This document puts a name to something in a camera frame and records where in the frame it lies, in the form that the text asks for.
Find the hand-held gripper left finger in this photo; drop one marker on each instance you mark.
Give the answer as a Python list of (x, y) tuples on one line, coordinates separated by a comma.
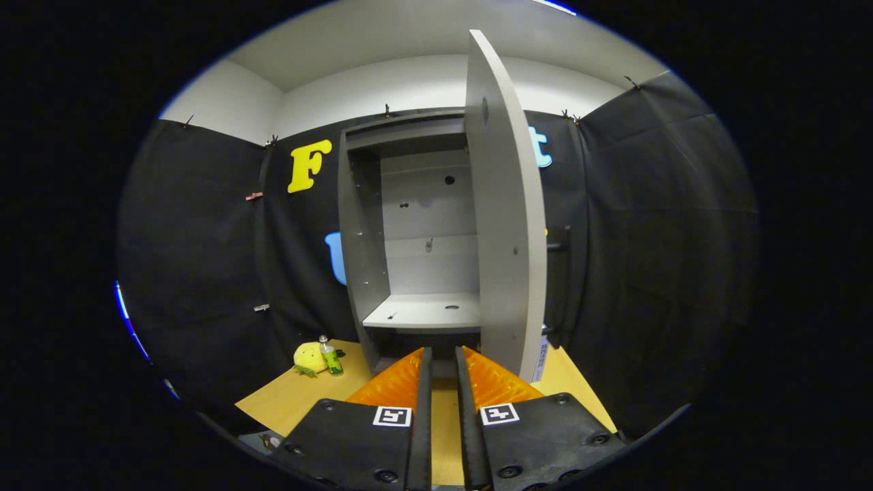
[(424, 436)]

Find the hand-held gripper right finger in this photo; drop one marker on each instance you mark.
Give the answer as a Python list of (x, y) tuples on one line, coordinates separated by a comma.
[(469, 443)]

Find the grey shoe cabinet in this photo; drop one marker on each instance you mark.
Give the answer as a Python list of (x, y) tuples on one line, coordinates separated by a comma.
[(423, 198)]

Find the beige shoe cabinet door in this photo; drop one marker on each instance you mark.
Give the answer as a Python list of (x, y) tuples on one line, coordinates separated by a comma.
[(505, 204)]

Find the green bottle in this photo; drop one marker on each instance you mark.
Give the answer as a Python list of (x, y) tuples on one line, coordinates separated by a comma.
[(332, 360)]

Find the yellow plush toy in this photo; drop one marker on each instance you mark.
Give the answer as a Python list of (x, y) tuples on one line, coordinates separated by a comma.
[(307, 358)]

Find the black backdrop cloth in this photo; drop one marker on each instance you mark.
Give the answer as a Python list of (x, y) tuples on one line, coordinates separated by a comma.
[(198, 239)]

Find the long ceiling light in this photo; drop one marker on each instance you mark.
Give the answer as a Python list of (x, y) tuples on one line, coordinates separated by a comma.
[(556, 5)]

